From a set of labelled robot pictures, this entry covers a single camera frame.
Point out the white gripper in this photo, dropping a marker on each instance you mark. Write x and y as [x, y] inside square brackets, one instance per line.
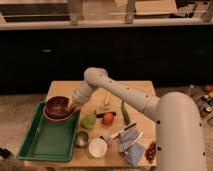
[81, 95]

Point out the dark red bowl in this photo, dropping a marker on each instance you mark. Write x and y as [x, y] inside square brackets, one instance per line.
[56, 109]

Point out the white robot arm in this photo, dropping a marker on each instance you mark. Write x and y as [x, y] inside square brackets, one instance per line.
[179, 136]

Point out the green plastic tray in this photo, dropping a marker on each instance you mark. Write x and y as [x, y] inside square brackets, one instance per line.
[49, 141]

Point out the green plastic cup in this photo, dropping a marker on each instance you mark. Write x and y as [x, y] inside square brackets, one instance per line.
[89, 121]

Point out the wooden brush block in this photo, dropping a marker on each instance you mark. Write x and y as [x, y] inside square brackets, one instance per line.
[101, 110]

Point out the metal cup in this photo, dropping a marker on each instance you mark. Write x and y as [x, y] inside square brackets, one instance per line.
[82, 139]

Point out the orange fruit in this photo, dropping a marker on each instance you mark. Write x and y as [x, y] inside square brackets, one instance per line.
[108, 119]

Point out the wooden table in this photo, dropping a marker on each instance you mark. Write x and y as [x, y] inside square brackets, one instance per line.
[81, 158]

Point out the green pepper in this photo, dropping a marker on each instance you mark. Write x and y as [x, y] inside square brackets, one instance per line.
[125, 113]

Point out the grey cloth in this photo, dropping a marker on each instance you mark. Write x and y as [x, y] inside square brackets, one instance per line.
[126, 138]

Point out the red grapes bunch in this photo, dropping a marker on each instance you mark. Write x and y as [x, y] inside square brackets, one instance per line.
[151, 152]

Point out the metal spatula black handle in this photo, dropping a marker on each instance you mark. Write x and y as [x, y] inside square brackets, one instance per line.
[109, 138]

